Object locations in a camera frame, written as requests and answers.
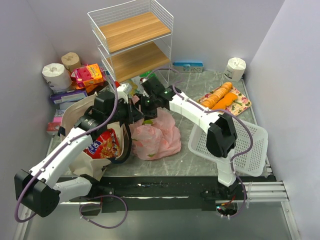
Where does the red yellow snack bag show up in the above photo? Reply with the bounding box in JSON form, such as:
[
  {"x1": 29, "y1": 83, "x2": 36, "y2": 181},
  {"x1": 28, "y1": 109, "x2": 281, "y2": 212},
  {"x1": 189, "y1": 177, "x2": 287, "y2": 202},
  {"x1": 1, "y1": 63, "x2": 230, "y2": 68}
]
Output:
[{"x1": 83, "y1": 128, "x2": 122, "y2": 159}]

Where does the pink plastic grocery bag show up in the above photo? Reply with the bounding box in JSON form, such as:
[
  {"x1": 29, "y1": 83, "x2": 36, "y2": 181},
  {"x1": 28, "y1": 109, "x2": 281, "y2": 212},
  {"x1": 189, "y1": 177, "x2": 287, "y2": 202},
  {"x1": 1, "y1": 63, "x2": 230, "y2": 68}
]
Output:
[{"x1": 129, "y1": 107, "x2": 182, "y2": 161}]

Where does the beige canvas tote bag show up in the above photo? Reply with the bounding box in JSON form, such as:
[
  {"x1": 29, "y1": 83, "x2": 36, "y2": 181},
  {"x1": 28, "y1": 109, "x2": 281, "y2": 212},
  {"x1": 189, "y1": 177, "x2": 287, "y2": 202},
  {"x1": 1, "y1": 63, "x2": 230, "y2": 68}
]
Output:
[{"x1": 60, "y1": 93, "x2": 131, "y2": 181}]

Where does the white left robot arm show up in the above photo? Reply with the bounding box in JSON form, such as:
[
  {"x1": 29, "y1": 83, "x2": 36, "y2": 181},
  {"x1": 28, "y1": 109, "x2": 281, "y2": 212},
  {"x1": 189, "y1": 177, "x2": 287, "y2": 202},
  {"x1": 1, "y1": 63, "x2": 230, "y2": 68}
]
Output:
[{"x1": 14, "y1": 91, "x2": 144, "y2": 218}]

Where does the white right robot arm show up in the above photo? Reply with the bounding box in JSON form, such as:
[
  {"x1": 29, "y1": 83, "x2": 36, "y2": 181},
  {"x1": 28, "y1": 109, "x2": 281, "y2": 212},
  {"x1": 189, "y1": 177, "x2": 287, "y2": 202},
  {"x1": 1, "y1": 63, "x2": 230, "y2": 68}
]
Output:
[{"x1": 139, "y1": 77, "x2": 238, "y2": 187}]

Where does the green white Chubo bag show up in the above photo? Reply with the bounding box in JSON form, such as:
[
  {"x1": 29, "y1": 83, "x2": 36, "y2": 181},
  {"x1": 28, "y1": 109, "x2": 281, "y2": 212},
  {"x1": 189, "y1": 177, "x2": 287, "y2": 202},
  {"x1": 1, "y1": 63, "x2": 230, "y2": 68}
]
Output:
[{"x1": 122, "y1": 71, "x2": 159, "y2": 97}]

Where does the blue white tissue box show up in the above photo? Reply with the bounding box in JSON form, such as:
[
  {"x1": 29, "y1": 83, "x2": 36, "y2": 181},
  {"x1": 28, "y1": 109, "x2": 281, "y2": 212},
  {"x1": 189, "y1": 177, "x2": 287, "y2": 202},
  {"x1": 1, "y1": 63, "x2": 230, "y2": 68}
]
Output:
[{"x1": 172, "y1": 61, "x2": 204, "y2": 73}]

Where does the croissant bread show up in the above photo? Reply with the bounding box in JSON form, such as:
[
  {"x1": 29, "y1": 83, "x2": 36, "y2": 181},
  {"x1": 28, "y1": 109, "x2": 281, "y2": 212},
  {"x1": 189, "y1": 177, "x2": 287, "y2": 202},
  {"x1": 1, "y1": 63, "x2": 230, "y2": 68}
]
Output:
[{"x1": 200, "y1": 82, "x2": 233, "y2": 109}]

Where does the pink orange snack box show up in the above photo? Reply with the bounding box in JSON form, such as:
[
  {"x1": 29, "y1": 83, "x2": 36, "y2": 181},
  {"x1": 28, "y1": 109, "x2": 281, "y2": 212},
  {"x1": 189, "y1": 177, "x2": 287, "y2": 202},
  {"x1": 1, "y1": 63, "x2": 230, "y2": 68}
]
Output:
[{"x1": 72, "y1": 63, "x2": 105, "y2": 88}]

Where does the purple box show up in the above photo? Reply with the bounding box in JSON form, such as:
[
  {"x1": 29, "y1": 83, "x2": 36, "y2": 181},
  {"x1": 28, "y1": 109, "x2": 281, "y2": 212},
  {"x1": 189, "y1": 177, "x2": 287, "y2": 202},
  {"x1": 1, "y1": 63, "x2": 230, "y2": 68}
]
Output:
[{"x1": 49, "y1": 89, "x2": 88, "y2": 104}]

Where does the white RIO box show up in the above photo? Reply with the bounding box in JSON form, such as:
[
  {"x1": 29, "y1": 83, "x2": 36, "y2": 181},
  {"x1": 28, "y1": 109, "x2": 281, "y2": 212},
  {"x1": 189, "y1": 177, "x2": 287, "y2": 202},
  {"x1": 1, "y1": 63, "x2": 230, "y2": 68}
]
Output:
[{"x1": 54, "y1": 109, "x2": 66, "y2": 118}]

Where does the orange carrot piece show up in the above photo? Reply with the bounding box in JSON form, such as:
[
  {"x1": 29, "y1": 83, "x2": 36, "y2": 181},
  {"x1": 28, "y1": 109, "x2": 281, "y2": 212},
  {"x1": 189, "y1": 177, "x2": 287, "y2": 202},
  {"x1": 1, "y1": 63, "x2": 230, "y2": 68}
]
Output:
[{"x1": 211, "y1": 92, "x2": 238, "y2": 110}]

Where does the red pink box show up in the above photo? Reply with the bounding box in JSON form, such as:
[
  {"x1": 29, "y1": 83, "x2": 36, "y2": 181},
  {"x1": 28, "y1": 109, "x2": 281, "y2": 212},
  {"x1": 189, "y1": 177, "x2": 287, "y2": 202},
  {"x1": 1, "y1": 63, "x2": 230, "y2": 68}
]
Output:
[{"x1": 46, "y1": 116, "x2": 62, "y2": 135}]

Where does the brown toilet paper roll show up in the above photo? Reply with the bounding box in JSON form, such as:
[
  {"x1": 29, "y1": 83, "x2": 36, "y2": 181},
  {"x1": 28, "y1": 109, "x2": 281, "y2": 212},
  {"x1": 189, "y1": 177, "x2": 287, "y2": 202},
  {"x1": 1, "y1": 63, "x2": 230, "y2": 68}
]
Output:
[{"x1": 61, "y1": 52, "x2": 82, "y2": 72}]

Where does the white toilet paper roll left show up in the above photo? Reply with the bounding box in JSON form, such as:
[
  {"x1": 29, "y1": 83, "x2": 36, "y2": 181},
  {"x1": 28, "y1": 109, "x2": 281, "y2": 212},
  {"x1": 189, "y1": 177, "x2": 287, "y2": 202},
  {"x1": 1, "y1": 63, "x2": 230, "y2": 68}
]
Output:
[{"x1": 42, "y1": 63, "x2": 72, "y2": 91}]

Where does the white toilet paper roll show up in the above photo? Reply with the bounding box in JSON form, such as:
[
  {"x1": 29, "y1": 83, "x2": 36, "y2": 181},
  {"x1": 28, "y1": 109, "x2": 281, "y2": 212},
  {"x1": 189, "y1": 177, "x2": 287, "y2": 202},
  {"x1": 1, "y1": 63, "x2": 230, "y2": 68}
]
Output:
[
  {"x1": 42, "y1": 63, "x2": 72, "y2": 91},
  {"x1": 223, "y1": 57, "x2": 247, "y2": 82}
]

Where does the white toilet paper roll right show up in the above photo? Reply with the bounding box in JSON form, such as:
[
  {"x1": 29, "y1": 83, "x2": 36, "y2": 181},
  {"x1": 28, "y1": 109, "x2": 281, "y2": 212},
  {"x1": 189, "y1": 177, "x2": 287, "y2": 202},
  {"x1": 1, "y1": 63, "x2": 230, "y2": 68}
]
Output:
[{"x1": 223, "y1": 57, "x2": 247, "y2": 82}]

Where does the white plastic basket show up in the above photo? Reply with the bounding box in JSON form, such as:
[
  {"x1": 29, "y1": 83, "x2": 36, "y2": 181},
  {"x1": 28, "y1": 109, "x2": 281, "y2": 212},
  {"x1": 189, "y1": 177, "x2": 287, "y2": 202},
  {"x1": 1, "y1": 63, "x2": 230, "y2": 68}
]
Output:
[{"x1": 188, "y1": 120, "x2": 269, "y2": 177}]

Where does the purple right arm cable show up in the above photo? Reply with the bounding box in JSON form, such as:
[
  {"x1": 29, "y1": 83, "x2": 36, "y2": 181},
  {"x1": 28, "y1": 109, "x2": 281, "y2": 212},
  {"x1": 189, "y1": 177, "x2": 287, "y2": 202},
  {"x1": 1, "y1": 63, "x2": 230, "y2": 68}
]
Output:
[{"x1": 146, "y1": 66, "x2": 254, "y2": 218}]

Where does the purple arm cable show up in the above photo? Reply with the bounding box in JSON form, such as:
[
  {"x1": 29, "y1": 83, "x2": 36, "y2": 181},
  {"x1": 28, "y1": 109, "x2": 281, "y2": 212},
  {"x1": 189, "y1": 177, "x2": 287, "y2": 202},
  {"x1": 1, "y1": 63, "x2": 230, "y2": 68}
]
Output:
[
  {"x1": 14, "y1": 73, "x2": 119, "y2": 223},
  {"x1": 146, "y1": 66, "x2": 254, "y2": 218}
]

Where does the white wire shelf rack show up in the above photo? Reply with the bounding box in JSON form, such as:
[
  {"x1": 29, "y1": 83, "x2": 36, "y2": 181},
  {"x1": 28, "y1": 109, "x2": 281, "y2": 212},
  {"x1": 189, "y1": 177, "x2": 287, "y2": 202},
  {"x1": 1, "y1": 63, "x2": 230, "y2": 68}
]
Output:
[{"x1": 87, "y1": 0, "x2": 174, "y2": 83}]

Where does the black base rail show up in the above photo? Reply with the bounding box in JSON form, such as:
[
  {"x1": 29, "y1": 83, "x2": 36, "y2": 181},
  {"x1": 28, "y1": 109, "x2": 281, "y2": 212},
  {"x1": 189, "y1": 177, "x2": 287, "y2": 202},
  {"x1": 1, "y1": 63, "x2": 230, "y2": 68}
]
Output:
[{"x1": 68, "y1": 176, "x2": 251, "y2": 213}]

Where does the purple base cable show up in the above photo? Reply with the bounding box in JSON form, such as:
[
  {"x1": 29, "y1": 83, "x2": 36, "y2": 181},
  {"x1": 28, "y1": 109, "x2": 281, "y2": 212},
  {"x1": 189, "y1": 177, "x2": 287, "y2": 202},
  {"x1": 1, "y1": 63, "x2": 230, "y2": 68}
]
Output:
[{"x1": 79, "y1": 194, "x2": 128, "y2": 229}]

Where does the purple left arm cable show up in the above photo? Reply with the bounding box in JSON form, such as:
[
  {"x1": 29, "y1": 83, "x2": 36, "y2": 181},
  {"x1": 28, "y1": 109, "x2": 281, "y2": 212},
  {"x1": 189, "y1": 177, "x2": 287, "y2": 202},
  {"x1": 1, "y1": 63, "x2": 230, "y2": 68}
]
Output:
[{"x1": 14, "y1": 73, "x2": 119, "y2": 223}]

